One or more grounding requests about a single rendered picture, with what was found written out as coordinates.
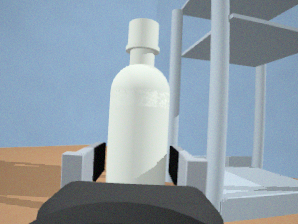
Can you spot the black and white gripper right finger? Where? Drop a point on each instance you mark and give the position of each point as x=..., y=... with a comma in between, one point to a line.
x=186, y=170

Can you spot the white bottle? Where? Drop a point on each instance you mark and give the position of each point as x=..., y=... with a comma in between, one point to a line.
x=139, y=112

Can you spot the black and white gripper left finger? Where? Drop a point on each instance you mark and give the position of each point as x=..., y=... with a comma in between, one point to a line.
x=86, y=164

